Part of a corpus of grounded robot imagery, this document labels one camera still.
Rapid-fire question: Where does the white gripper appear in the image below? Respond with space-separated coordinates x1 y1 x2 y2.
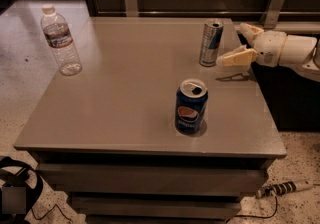
216 23 287 67

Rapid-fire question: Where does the silver blue redbull can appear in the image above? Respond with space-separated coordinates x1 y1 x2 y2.
199 18 224 67

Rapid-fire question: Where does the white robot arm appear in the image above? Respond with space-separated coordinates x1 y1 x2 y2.
217 23 320 82

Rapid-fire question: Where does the blue pepsi can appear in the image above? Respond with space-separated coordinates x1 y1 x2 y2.
175 78 208 135

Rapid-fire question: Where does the clear plastic water bottle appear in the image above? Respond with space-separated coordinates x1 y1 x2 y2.
40 4 82 76

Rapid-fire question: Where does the white power strip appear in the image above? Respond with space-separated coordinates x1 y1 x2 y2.
256 180 313 199

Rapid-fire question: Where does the grey drawer cabinet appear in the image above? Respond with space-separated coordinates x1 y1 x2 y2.
15 18 286 224

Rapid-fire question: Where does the black chair base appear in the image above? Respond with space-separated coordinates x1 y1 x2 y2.
0 156 43 224

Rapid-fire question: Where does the right metal bracket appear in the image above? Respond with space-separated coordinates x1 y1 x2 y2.
260 0 285 29

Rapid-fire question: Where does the black power cable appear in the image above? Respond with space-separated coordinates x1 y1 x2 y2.
225 195 279 224

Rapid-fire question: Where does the thin black floor cable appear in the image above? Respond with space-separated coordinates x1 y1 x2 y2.
29 203 73 224

